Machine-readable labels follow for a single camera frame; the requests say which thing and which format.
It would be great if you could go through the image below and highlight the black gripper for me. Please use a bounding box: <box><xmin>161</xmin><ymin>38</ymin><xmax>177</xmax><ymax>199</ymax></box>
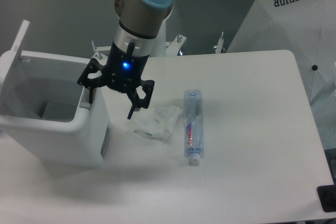
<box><xmin>77</xmin><ymin>40</ymin><xmax>155</xmax><ymax>120</ymax></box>

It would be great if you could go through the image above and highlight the white push-lid trash can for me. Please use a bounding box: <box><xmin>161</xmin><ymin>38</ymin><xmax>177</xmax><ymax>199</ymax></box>
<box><xmin>1</xmin><ymin>20</ymin><xmax>110</xmax><ymax>167</ymax></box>

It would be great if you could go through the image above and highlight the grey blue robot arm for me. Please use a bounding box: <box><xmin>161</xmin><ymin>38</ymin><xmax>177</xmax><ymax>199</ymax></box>
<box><xmin>77</xmin><ymin>0</ymin><xmax>173</xmax><ymax>119</ymax></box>

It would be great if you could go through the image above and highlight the crumpled clear plastic bag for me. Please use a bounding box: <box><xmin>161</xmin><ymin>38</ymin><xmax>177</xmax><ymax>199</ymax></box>
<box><xmin>133</xmin><ymin>105</ymin><xmax>183</xmax><ymax>141</ymax></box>

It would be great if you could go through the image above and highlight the clear plastic water bottle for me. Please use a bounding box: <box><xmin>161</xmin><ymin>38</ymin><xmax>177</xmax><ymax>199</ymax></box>
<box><xmin>183</xmin><ymin>89</ymin><xmax>204</xmax><ymax>167</ymax></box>

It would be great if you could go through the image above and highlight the white superior umbrella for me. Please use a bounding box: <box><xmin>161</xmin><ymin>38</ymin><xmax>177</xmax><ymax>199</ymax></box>
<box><xmin>228</xmin><ymin>0</ymin><xmax>335</xmax><ymax>150</ymax></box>

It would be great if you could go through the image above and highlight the black device at edge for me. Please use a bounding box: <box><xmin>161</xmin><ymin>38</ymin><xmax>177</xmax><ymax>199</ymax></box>
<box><xmin>317</xmin><ymin>185</ymin><xmax>335</xmax><ymax>212</ymax></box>

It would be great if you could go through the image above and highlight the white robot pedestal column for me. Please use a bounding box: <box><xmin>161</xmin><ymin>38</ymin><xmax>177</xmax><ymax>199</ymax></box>
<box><xmin>150</xmin><ymin>5</ymin><xmax>173</xmax><ymax>57</ymax></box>

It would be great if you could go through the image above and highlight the white metal base frame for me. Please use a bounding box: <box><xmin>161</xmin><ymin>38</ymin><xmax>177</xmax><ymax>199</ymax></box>
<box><xmin>91</xmin><ymin>32</ymin><xmax>227</xmax><ymax>60</ymax></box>

